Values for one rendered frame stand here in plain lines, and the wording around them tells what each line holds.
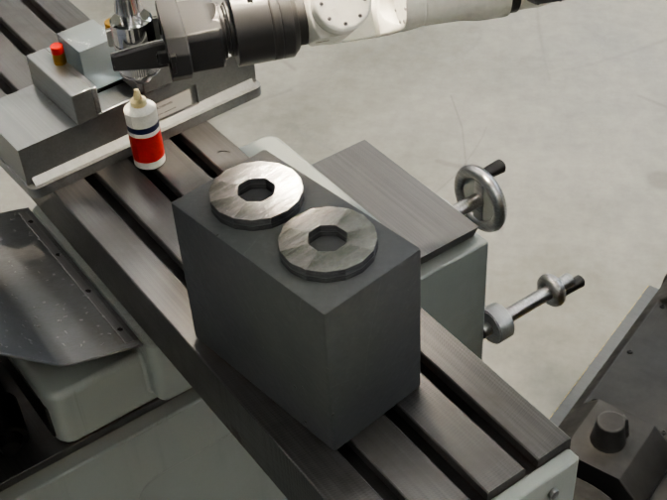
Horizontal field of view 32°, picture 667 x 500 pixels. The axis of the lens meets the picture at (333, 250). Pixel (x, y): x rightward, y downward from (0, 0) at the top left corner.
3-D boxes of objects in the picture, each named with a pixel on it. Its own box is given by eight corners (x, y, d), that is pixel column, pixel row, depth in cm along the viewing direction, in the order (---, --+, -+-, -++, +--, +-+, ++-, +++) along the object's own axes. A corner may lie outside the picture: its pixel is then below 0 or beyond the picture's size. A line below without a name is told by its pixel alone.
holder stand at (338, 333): (280, 281, 128) (264, 136, 115) (422, 386, 116) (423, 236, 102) (194, 337, 122) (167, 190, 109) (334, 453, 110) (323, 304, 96)
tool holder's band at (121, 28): (159, 27, 127) (158, 19, 126) (120, 40, 125) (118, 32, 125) (143, 9, 130) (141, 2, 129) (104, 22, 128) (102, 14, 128)
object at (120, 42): (167, 72, 131) (159, 27, 127) (129, 85, 129) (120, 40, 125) (151, 54, 134) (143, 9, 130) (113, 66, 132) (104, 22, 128)
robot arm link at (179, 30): (150, -22, 131) (252, -39, 133) (163, 51, 138) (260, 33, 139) (165, 33, 122) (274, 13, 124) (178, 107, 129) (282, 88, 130)
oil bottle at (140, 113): (131, 156, 147) (116, 83, 140) (162, 149, 148) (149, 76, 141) (137, 174, 144) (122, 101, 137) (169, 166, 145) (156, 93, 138)
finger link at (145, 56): (108, 48, 126) (164, 38, 127) (113, 72, 128) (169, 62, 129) (110, 56, 125) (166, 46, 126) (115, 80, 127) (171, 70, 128)
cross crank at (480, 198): (475, 197, 194) (477, 141, 186) (523, 233, 186) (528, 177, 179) (401, 236, 187) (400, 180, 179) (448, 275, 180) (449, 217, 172)
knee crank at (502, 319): (567, 275, 192) (571, 248, 188) (594, 295, 188) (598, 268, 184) (467, 334, 183) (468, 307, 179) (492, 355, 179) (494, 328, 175)
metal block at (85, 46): (101, 59, 149) (92, 18, 145) (124, 77, 146) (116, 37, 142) (66, 73, 147) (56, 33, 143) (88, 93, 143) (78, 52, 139)
